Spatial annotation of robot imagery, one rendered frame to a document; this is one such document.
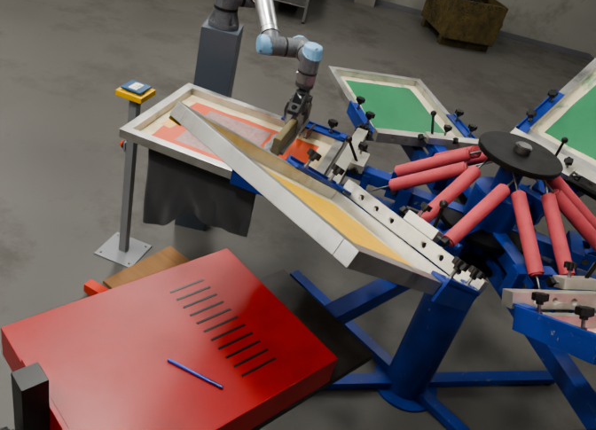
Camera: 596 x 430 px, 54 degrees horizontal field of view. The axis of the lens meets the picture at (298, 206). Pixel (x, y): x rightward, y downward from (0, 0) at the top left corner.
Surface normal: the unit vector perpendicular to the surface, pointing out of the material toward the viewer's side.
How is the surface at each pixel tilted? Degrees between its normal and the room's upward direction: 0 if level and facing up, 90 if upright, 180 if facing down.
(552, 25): 90
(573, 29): 90
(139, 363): 0
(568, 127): 32
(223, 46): 90
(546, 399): 0
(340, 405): 0
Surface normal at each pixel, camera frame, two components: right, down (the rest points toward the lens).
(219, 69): -0.08, 0.54
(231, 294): 0.22, -0.80
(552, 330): -0.96, -0.07
